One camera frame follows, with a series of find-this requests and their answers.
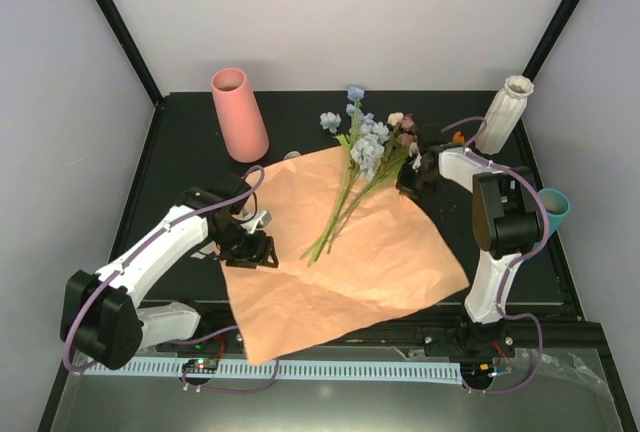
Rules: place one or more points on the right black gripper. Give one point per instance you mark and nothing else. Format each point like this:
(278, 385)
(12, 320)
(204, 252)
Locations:
(406, 187)

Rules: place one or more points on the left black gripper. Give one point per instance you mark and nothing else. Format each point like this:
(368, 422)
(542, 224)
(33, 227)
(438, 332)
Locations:
(256, 255)

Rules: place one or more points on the pink artificial flower bunch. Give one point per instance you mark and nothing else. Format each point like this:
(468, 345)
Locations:
(402, 144)

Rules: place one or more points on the orange artificial flower bunch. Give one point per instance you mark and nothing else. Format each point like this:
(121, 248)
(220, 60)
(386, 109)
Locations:
(458, 138)

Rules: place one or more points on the blue artificial flower bunch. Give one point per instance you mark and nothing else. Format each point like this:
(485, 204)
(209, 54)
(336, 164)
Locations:
(364, 146)

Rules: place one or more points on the green and orange wrapping paper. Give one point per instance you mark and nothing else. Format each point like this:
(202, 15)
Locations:
(389, 261)

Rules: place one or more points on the cream printed ribbon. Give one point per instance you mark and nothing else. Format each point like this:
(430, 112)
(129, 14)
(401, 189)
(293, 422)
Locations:
(209, 250)

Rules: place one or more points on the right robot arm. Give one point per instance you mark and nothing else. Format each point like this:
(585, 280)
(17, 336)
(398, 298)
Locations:
(509, 225)

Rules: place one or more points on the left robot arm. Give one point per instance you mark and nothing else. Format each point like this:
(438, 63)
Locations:
(102, 316)

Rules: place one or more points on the white ribbed vase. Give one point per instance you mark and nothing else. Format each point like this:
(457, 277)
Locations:
(503, 114)

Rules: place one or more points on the pink ceramic vase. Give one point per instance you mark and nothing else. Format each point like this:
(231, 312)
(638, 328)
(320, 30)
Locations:
(241, 122)

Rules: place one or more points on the teal cylindrical vase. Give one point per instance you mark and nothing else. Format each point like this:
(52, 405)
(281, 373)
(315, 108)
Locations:
(557, 207)

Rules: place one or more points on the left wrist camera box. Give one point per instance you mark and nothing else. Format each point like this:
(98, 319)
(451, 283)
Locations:
(256, 222)

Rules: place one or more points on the white slotted cable duct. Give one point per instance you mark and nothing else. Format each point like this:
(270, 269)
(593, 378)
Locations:
(302, 370)

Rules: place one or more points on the right black frame post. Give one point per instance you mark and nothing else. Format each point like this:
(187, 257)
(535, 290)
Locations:
(549, 38)

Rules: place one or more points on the black frame post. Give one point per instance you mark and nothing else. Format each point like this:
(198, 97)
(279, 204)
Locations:
(128, 45)
(549, 38)

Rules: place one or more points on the left black frame post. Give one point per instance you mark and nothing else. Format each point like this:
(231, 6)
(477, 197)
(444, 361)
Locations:
(128, 45)

